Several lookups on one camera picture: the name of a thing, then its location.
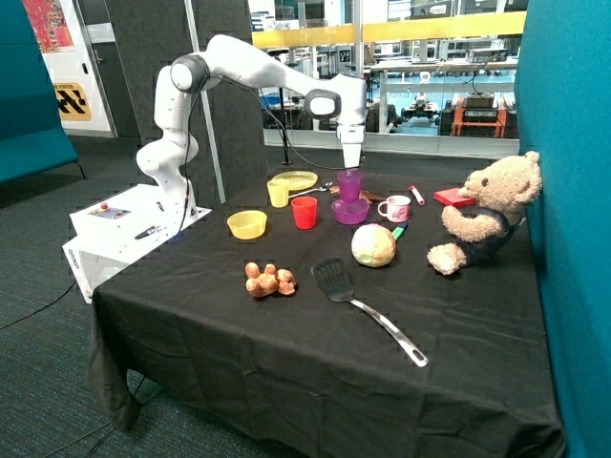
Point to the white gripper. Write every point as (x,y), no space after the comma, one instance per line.
(351,138)

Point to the purple plastic cup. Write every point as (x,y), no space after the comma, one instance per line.
(350,186)

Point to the yellow plastic cup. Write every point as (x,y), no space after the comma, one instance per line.
(278,189)

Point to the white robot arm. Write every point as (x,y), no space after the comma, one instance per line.
(342,97)

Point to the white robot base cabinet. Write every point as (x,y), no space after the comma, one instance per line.
(105,240)

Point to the metal spoon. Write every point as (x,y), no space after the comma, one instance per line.
(322,188)

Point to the purple plastic bowl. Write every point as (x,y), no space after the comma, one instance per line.
(350,213)

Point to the yellow-green plastic plate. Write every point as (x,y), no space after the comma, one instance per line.
(298,180)

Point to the red plastic cup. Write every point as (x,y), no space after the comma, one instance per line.
(304,210)

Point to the pink printed mug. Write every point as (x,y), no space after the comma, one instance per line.
(395,209)

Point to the red-capped white marker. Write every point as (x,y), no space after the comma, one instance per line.
(417,195)

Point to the pastel plush ball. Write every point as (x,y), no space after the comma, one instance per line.
(373,245)

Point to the green highlighter marker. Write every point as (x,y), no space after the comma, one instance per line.
(399,230)

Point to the red flat block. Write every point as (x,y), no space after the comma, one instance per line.
(451,197)

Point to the yellow plastic bowl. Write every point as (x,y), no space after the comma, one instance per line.
(248,224)

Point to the small orange plush toy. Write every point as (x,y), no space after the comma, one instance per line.
(269,281)

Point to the beige teddy bear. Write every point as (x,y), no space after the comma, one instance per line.
(502,193)

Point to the black tablecloth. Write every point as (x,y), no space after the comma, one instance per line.
(324,377)

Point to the black pen on cabinet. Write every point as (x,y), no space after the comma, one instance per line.
(148,232)

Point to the teal partition panel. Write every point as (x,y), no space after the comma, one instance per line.
(563,111)

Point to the teal sofa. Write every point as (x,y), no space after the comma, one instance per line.
(32,137)

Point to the black metal-handled spatula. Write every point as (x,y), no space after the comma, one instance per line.
(333,278)

